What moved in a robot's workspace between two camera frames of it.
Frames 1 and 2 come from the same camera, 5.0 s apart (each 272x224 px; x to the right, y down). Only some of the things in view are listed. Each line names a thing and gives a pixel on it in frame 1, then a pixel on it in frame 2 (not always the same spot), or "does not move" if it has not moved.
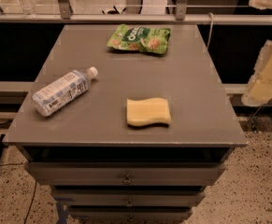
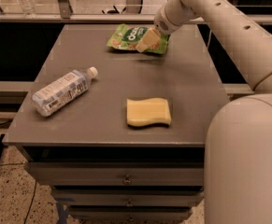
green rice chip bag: (139, 38) does not move
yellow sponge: (148, 111) does not move
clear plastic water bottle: (63, 90) does not move
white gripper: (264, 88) → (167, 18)
